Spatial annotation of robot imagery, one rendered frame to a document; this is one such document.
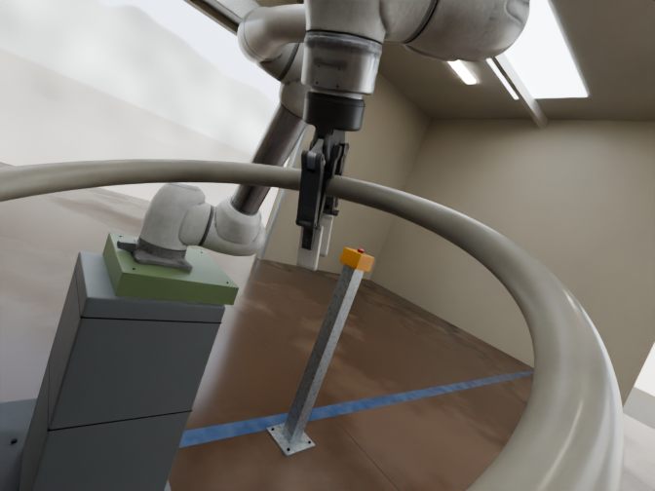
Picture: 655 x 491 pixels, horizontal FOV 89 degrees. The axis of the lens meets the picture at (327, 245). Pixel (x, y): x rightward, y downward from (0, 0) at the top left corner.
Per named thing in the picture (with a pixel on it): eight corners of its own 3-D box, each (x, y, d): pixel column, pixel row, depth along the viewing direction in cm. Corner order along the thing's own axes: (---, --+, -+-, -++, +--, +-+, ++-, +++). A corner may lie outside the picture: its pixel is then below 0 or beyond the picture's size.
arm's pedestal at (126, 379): (6, 441, 126) (60, 243, 118) (149, 421, 159) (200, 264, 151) (-16, 580, 89) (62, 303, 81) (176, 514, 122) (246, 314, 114)
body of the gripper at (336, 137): (319, 90, 46) (310, 158, 50) (294, 87, 38) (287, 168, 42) (372, 98, 44) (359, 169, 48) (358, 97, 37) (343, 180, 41)
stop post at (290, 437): (315, 446, 181) (386, 260, 171) (287, 457, 167) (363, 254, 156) (293, 421, 195) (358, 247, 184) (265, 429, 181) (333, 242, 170)
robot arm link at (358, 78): (292, 27, 36) (287, 89, 38) (375, 38, 34) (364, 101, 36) (320, 42, 44) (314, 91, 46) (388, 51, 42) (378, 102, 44)
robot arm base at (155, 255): (112, 240, 113) (117, 224, 112) (178, 252, 128) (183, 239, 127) (119, 260, 99) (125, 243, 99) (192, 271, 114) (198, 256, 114)
